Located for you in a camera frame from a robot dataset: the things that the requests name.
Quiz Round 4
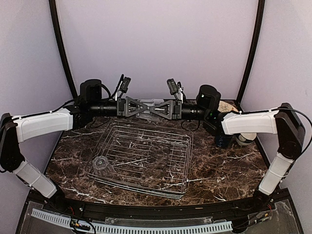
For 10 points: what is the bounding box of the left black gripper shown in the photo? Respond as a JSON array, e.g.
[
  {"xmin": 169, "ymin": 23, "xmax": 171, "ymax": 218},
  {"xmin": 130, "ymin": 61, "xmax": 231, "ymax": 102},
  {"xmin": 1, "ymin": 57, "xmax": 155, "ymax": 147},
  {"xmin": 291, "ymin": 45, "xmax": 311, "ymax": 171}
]
[{"xmin": 90, "ymin": 96, "xmax": 148, "ymax": 118}]

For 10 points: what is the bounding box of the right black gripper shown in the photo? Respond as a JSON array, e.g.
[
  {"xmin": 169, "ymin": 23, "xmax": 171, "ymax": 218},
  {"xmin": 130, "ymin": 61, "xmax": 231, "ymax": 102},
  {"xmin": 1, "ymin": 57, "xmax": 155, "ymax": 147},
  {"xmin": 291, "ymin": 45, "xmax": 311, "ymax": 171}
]
[{"xmin": 150, "ymin": 99, "xmax": 209, "ymax": 120}]

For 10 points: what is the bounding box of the clear glass cup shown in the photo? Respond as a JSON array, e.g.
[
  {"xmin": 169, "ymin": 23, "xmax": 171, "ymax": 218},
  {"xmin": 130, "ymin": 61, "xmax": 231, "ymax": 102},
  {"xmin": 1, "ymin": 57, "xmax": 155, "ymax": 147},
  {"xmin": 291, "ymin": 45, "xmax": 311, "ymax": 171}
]
[
  {"xmin": 136, "ymin": 98, "xmax": 164, "ymax": 122},
  {"xmin": 93, "ymin": 156, "xmax": 115, "ymax": 177}
]

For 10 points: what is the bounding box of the large beige plate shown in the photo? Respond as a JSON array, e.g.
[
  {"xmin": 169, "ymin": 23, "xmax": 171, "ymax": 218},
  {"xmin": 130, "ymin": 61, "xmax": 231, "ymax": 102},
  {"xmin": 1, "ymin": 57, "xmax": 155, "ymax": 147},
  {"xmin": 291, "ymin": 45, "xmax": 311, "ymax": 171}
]
[{"xmin": 218, "ymin": 101, "xmax": 239, "ymax": 113}]

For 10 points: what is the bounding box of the dark blue ceramic mug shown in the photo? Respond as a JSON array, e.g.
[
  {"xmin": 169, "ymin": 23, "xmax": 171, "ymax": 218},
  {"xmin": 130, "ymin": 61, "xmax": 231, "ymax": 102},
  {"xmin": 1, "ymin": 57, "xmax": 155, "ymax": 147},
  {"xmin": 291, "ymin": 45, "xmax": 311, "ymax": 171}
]
[{"xmin": 214, "ymin": 135, "xmax": 233, "ymax": 149}]

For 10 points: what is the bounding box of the white green patterned bowl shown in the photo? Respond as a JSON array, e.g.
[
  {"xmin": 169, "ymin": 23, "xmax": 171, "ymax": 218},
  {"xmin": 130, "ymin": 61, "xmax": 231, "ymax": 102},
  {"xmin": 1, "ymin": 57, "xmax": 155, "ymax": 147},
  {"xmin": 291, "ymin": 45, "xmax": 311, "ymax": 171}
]
[{"xmin": 235, "ymin": 138, "xmax": 253, "ymax": 146}]

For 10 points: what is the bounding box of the teal and white bowl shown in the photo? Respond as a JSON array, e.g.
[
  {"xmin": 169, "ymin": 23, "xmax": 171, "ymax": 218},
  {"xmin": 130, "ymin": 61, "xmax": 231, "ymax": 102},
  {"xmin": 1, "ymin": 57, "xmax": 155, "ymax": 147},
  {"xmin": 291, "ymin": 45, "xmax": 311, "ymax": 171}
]
[{"xmin": 235, "ymin": 133, "xmax": 256, "ymax": 141}]

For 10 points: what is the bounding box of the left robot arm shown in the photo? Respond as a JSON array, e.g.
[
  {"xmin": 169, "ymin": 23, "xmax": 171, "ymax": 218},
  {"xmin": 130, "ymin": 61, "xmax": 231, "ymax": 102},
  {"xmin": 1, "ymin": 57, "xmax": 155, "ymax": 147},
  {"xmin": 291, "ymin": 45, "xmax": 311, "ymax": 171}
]
[{"xmin": 0, "ymin": 77, "xmax": 148, "ymax": 213}]

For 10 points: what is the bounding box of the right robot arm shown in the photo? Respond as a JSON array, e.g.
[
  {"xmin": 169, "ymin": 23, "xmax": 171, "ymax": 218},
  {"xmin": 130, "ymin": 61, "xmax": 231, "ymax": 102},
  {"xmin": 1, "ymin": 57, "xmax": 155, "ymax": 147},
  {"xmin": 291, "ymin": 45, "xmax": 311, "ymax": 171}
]
[{"xmin": 149, "ymin": 85, "xmax": 306, "ymax": 212}]

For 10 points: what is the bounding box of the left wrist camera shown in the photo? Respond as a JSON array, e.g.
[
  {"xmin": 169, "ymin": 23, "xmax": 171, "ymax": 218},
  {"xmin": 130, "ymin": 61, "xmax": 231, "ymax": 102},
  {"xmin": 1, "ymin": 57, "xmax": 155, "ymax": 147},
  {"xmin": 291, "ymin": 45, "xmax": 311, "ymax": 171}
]
[{"xmin": 112, "ymin": 74, "xmax": 131, "ymax": 100}]

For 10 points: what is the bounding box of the wire dish rack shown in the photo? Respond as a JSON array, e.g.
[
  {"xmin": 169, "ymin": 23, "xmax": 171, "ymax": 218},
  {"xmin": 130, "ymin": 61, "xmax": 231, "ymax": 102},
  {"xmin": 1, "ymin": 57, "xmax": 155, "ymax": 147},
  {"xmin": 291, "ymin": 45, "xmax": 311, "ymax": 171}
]
[{"xmin": 85, "ymin": 120, "xmax": 194, "ymax": 199}]

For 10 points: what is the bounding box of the black front rail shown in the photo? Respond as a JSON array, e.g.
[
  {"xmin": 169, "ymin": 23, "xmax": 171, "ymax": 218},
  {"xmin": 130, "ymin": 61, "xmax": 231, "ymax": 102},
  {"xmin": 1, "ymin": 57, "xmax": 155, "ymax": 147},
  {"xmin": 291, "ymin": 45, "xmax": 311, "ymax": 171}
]
[{"xmin": 43, "ymin": 189, "xmax": 290, "ymax": 225}]

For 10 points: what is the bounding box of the left black frame post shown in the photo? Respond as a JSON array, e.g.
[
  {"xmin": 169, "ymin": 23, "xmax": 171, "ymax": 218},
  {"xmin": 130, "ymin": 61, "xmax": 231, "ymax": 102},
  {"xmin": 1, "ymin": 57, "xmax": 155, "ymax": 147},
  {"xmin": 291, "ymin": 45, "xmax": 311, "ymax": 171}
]
[{"xmin": 48, "ymin": 0, "xmax": 78, "ymax": 98}]

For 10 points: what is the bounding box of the black frame post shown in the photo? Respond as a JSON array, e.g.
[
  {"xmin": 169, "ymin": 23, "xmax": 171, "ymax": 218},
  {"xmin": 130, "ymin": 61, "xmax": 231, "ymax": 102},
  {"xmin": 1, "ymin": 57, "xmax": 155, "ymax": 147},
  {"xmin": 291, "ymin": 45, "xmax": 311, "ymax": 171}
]
[
  {"xmin": 48, "ymin": 0, "xmax": 78, "ymax": 98},
  {"xmin": 236, "ymin": 0, "xmax": 266, "ymax": 106}
]

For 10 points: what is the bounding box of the white slotted cable duct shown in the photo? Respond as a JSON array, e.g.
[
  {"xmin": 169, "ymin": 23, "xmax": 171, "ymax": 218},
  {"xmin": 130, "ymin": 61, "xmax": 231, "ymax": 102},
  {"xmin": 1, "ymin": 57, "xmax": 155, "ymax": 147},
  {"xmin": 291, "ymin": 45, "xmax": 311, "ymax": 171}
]
[{"xmin": 31, "ymin": 208, "xmax": 233, "ymax": 234}]

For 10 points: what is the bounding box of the right black frame post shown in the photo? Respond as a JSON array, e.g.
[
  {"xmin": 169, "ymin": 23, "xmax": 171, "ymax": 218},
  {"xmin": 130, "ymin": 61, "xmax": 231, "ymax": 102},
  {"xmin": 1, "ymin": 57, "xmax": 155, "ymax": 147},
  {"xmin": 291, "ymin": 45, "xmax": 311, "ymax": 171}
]
[{"xmin": 236, "ymin": 0, "xmax": 266, "ymax": 106}]

